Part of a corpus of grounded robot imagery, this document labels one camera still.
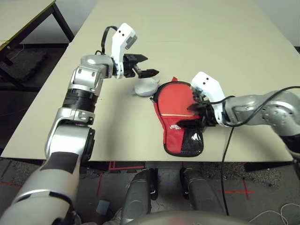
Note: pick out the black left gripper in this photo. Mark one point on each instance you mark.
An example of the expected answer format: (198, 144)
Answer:
(130, 65)

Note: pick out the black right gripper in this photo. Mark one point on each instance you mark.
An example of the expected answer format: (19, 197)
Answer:
(208, 119)

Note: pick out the red black paddle case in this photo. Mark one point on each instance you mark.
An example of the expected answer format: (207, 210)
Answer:
(171, 100)

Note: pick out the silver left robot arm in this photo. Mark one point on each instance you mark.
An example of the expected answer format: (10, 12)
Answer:
(70, 131)

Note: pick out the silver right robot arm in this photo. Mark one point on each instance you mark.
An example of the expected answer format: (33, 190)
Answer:
(257, 105)

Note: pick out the grey right robot leg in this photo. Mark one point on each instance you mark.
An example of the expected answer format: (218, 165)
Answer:
(204, 194)

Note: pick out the grey robot leg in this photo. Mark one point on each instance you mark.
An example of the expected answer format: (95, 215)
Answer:
(204, 194)
(137, 194)

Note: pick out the grey left robot leg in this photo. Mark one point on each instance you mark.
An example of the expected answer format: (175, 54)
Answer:
(137, 194)

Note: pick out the grey robot torso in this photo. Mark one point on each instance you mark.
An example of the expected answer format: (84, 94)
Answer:
(187, 218)

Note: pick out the black foam floor mat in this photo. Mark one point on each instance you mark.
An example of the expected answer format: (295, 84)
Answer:
(25, 64)

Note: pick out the small blue-grey floor box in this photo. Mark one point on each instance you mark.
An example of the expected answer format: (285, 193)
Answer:
(103, 206)

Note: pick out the beige side table black legs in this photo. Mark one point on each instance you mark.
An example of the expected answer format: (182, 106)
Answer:
(21, 16)

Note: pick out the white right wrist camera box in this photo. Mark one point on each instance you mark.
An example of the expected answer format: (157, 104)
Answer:
(206, 82)

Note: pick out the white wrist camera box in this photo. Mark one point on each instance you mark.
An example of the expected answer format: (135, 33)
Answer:
(206, 82)
(122, 35)

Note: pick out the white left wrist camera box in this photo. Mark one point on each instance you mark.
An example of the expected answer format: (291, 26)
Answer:
(122, 35)

